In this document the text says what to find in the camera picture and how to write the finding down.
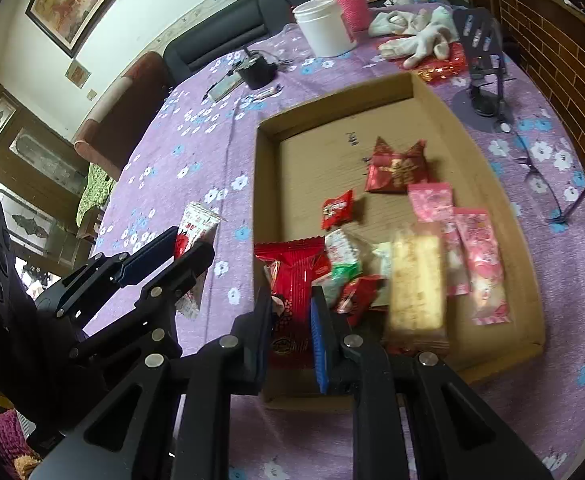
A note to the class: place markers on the small wall picture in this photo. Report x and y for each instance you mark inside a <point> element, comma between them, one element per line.
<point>77,72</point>

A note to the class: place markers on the brown armchair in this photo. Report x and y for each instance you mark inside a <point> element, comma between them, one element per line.
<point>122,110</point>

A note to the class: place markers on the wooden glass door cabinet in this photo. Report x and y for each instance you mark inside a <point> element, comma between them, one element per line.
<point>32,170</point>

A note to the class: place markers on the pink cartoon snack packet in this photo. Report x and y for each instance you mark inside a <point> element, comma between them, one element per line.
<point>432,205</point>
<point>485,260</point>

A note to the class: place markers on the white packet red label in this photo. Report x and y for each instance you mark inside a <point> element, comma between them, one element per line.
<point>342,245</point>

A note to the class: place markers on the white gloves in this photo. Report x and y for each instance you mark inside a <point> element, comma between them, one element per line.
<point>422,32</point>

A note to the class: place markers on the red cartoon snack packet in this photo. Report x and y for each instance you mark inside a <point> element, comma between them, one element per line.
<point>295,280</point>

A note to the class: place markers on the black cup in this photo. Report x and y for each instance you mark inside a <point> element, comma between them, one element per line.
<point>257,72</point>

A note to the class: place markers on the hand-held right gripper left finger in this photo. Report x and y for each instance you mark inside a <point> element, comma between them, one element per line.
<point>262,350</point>

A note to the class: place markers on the green patterned cloth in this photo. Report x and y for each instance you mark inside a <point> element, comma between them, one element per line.
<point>95,192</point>

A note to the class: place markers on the dark phone stand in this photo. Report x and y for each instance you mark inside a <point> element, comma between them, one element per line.
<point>482,50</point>

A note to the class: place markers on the pale green snack packet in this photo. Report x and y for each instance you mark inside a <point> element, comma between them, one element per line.
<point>382,260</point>

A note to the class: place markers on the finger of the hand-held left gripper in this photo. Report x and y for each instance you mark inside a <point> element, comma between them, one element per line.
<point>142,260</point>
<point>187,270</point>

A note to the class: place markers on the yellow biscuit clear packet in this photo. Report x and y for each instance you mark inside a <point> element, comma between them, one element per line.
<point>417,290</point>

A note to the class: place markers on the white plastic jar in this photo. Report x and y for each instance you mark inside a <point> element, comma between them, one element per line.
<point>322,27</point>

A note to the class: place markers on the shallow cardboard box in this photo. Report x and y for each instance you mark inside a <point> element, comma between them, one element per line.
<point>312,160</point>

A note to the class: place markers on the red snack bar green label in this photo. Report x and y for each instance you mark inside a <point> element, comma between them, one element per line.
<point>357,300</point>

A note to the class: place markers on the black leather sofa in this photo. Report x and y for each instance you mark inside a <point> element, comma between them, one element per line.
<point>222,35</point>

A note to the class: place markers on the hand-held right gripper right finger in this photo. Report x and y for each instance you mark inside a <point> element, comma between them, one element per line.
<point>320,350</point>

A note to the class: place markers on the purple knitted cloth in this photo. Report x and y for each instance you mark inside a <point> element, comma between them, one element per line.
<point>10,435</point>

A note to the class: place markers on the purple frame glasses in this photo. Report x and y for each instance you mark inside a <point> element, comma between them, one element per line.
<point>542,180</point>

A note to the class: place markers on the brown brick pattern cabinet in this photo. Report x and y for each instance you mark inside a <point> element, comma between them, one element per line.
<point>552,50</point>

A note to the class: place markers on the green card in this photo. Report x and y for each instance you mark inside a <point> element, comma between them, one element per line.
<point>225,87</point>

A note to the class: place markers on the white red striped sachet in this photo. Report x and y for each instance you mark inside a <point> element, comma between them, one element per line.
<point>197,225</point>

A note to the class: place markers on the red foil snack packet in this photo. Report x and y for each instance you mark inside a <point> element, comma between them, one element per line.
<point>397,167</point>

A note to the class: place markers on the small red snack packet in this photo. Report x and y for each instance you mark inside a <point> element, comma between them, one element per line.
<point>337,210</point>

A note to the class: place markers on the red gold foil packet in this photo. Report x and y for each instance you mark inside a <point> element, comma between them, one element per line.
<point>442,67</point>

